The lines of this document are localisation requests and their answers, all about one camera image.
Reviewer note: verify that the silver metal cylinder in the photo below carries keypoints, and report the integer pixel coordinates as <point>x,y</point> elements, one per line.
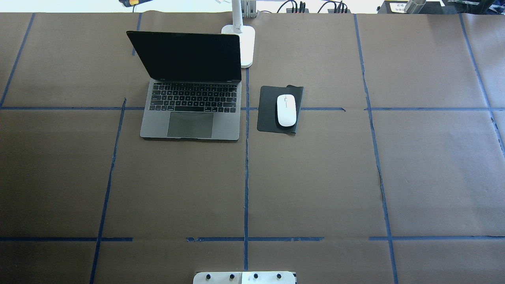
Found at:
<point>414,6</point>

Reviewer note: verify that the white desk lamp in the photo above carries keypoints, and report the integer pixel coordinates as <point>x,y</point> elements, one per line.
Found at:
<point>246,34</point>

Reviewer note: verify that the white computer mouse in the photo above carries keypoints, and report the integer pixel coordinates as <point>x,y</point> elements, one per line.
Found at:
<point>286,110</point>

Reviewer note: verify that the dark grey laptop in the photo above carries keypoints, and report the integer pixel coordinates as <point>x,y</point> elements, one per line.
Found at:
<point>194,91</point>

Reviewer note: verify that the dark grey mouse pad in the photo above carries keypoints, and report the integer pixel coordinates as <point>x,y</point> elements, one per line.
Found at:
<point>267,111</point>

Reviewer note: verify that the white pedestal column mount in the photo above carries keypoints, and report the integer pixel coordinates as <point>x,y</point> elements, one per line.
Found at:
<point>245,277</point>

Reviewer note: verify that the aluminium frame post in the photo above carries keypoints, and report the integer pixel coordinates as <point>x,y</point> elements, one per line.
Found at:
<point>249,9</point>

